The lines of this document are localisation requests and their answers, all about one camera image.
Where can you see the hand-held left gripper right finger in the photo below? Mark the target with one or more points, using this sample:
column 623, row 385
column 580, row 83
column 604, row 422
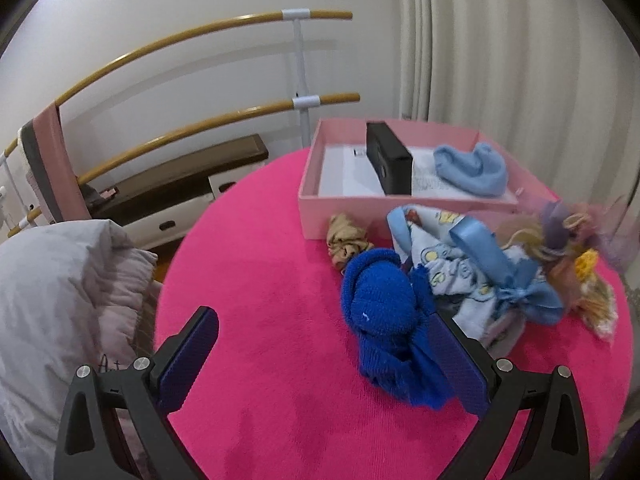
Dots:
column 457, row 367

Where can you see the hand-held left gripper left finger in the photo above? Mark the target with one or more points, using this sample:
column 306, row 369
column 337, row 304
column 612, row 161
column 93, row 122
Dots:
column 187, row 360

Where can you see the printed baby cloth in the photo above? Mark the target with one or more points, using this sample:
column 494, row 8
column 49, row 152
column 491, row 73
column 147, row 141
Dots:
column 450, row 275

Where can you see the royal blue sock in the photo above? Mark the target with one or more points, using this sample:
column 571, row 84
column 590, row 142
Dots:
column 380, row 305

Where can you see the cotton swab packet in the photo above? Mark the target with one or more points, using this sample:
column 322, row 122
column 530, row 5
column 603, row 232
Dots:
column 600, row 310

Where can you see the yellow crochet toy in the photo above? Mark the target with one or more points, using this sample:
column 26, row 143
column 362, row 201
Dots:
column 586, row 262

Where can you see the beige scrunchie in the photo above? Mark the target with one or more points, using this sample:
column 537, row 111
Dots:
column 347, row 242

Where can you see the pink cardboard box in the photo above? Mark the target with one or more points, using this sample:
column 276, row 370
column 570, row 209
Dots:
column 350, row 215

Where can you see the purple organza bag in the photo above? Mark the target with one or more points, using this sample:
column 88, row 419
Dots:
column 615, row 240

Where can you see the light blue ribbon bow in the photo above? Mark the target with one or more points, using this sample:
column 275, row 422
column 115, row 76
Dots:
column 525, row 295

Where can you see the pink tablecloth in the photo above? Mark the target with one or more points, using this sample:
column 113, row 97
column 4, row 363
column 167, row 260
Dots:
column 270, row 285

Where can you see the grey duvet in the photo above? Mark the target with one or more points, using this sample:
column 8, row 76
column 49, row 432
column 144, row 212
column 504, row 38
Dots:
column 60, row 300

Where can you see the white low cabinet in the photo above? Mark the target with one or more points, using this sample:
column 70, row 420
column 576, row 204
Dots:
column 190, row 175

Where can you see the light blue sock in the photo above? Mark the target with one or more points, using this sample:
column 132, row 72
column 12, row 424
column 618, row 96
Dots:
column 470, row 170

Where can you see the black rectangular box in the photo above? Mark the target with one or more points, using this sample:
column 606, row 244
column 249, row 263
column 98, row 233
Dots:
column 390, row 160

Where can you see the white paper sheet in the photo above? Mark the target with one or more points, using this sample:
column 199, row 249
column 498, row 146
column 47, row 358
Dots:
column 345, row 170

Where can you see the grey stretch band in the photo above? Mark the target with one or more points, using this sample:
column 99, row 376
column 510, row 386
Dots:
column 37, row 165

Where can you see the pink grey towel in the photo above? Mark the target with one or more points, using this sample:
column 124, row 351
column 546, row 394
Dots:
column 55, row 150

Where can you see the white curtain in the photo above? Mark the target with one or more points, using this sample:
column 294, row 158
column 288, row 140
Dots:
column 500, row 40

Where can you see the short wooden barre rail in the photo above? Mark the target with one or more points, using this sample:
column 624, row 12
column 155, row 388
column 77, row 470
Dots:
column 200, row 125

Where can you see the long wooden barre rail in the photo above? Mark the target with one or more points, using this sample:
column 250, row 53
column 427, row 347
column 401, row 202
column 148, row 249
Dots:
column 150, row 49

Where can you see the white barre post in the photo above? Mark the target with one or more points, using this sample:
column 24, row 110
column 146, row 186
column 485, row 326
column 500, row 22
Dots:
column 301, row 60

